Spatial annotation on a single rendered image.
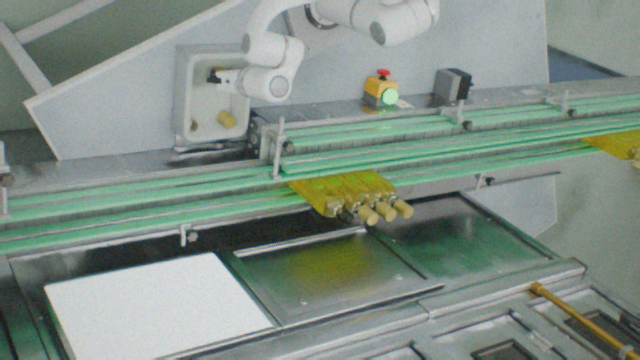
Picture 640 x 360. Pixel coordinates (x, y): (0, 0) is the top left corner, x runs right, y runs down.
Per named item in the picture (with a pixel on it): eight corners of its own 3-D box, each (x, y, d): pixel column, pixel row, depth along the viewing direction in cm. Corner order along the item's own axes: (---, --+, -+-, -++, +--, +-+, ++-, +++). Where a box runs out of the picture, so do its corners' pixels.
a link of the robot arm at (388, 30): (344, 4, 175) (386, 20, 163) (385, -15, 180) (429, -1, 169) (350, 40, 180) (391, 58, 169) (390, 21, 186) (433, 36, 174)
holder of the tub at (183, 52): (170, 147, 188) (182, 159, 182) (175, 44, 176) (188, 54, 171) (230, 140, 197) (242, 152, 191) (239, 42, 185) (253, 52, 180)
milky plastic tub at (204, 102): (170, 129, 185) (184, 143, 179) (175, 44, 176) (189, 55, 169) (232, 123, 195) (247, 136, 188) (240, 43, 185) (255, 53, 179)
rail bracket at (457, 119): (433, 114, 217) (463, 131, 207) (439, 91, 214) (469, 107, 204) (443, 113, 219) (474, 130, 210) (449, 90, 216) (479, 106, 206)
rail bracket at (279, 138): (256, 167, 189) (280, 188, 180) (263, 107, 182) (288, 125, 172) (266, 165, 190) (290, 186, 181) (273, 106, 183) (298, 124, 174)
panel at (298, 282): (35, 294, 159) (79, 396, 134) (35, 283, 158) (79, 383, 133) (365, 227, 207) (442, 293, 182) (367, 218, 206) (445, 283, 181)
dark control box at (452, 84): (431, 92, 230) (448, 101, 224) (436, 68, 227) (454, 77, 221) (450, 90, 235) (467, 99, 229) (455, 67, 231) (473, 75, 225)
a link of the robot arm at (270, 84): (275, 31, 154) (312, 40, 159) (252, 29, 163) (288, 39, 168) (262, 101, 155) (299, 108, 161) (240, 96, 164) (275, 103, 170)
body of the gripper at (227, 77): (234, 100, 166) (213, 95, 175) (273, 96, 171) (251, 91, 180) (232, 67, 164) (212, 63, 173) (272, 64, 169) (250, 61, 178)
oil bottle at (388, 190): (338, 177, 207) (382, 212, 191) (341, 159, 204) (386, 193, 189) (354, 174, 210) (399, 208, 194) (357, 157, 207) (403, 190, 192)
